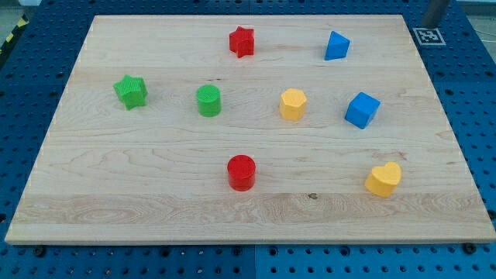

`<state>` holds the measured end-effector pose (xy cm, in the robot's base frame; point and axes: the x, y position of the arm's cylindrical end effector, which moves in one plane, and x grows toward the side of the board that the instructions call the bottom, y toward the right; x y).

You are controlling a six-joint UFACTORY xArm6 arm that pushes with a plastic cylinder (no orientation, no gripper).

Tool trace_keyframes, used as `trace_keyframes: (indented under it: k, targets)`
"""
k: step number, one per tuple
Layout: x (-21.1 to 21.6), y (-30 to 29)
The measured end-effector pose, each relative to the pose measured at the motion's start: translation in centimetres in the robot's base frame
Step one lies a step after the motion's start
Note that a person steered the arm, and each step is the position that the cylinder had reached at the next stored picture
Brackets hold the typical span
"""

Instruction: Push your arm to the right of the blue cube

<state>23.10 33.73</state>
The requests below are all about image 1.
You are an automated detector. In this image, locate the red star block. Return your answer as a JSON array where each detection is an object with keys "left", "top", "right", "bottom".
[{"left": 229, "top": 26, "right": 255, "bottom": 58}]

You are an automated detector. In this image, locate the yellow hexagon block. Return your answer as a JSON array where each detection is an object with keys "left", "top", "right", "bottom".
[{"left": 279, "top": 88, "right": 307, "bottom": 121}]

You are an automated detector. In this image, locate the red cylinder block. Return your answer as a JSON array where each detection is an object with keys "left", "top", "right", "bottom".
[{"left": 227, "top": 154, "right": 256, "bottom": 191}]

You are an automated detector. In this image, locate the light wooden board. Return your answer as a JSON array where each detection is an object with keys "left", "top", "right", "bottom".
[{"left": 5, "top": 15, "right": 495, "bottom": 245}]

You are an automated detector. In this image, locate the green star block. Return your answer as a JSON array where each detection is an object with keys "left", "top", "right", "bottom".
[{"left": 113, "top": 75, "right": 148, "bottom": 110}]

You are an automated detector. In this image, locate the green cylinder block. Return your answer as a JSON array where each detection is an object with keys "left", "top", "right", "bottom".
[{"left": 196, "top": 84, "right": 222, "bottom": 117}]

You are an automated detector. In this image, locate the blue cube block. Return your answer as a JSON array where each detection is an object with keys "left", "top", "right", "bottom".
[{"left": 345, "top": 92, "right": 381, "bottom": 129}]

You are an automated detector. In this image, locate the yellow heart block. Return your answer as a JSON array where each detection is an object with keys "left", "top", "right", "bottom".
[{"left": 364, "top": 161, "right": 402, "bottom": 198}]

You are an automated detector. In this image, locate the blue triangular prism block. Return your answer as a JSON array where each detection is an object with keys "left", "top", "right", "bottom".
[{"left": 324, "top": 31, "right": 350, "bottom": 60}]

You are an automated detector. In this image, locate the yellow black hazard tape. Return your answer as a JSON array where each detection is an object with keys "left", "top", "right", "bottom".
[{"left": 1, "top": 15, "right": 29, "bottom": 55}]

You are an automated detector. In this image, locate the white fiducial marker tag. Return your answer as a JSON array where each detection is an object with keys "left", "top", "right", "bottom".
[{"left": 413, "top": 28, "right": 446, "bottom": 46}]

